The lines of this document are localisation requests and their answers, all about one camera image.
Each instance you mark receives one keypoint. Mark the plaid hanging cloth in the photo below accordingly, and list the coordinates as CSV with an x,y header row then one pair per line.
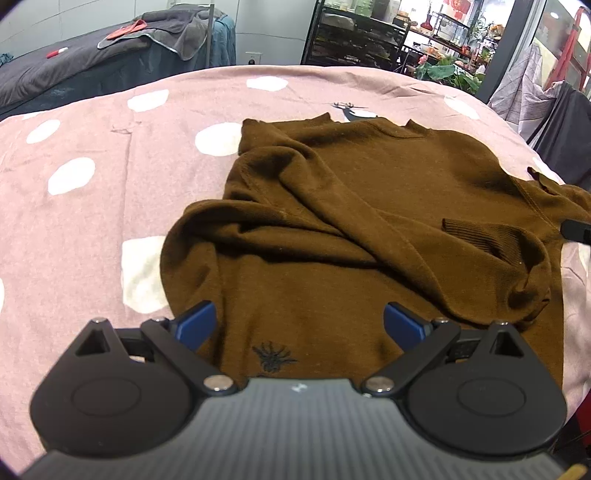
x,y
521,97

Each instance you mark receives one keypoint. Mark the green plants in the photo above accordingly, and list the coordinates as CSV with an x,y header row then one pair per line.
x,y
443,74

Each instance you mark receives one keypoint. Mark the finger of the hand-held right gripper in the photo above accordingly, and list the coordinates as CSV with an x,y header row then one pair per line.
x,y
577,231

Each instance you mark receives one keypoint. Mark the white wall socket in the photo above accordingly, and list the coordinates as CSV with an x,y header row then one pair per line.
x,y
253,57

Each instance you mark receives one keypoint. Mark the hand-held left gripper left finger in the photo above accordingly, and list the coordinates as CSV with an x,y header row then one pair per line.
x,y
199,323

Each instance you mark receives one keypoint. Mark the brown sweater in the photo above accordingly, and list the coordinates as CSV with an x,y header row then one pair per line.
x,y
346,207

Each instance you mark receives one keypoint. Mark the pink spotted bed cover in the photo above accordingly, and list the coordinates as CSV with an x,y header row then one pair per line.
x,y
92,221

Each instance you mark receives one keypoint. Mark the dark hanging cloth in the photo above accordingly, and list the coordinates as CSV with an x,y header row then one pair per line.
x,y
568,138

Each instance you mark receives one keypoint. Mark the small red white item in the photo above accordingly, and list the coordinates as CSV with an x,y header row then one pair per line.
x,y
56,52

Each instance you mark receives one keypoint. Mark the dark grey massage bed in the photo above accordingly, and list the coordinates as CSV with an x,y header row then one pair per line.
x,y
92,69

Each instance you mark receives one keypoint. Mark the red hanger frame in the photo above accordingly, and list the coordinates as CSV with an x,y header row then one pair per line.
x,y
572,46

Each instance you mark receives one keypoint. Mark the red vase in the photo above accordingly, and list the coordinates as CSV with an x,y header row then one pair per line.
x,y
426,23

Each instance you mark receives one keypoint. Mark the small red cloth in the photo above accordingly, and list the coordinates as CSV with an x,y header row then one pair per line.
x,y
127,30

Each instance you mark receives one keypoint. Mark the display rack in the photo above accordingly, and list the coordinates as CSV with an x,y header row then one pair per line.
x,y
457,32

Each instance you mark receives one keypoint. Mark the black trolley cart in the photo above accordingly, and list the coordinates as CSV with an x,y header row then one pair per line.
x,y
351,41

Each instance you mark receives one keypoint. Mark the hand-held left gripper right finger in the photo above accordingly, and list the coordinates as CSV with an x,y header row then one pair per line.
x,y
402,324

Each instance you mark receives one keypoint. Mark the grey towel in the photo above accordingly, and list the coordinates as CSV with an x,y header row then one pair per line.
x,y
184,27

